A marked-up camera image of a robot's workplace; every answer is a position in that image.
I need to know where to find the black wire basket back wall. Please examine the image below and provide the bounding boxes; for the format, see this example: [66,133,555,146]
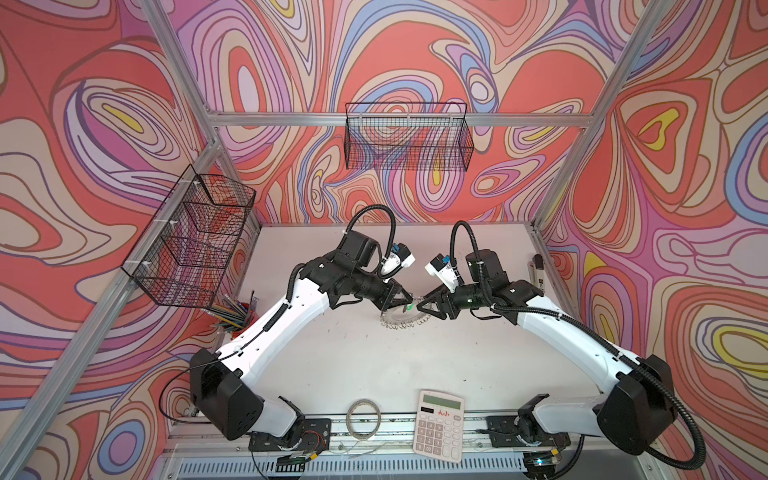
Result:
[343,101,475,172]

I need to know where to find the aluminium front rail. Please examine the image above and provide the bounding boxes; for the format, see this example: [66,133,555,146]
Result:
[157,409,667,480]

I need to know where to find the clear tape roll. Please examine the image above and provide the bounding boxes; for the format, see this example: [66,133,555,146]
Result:
[345,399,383,441]

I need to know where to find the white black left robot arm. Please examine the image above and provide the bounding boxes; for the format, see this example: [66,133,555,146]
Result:
[184,204,414,446]

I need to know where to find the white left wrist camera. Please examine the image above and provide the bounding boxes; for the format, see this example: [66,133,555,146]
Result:
[379,243,415,279]

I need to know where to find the white black remote control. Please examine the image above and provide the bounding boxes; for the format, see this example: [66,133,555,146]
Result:
[530,254,548,292]

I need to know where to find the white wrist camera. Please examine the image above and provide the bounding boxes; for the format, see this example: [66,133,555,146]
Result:
[425,254,461,293]
[379,243,415,279]

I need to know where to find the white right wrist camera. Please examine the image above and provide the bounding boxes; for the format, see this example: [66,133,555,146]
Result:
[425,254,461,293]

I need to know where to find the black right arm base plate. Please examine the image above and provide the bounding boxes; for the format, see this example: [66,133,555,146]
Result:
[477,394,571,449]

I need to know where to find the black wire basket wall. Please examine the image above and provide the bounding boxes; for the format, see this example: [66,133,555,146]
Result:
[121,166,256,309]
[343,101,475,172]

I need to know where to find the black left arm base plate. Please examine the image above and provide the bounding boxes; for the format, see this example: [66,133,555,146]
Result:
[248,417,332,453]

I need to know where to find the white desk calculator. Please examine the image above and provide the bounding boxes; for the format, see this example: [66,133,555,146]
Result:
[412,390,465,464]

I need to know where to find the red pencil cup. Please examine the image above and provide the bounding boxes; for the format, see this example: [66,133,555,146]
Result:
[202,293,255,334]

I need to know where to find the black wire basket left wall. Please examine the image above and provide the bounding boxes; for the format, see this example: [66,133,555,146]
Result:
[121,166,256,309]

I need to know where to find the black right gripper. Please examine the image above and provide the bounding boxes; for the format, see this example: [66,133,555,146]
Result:
[417,280,491,322]

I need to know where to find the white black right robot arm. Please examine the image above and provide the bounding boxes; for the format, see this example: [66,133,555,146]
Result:
[417,220,707,471]

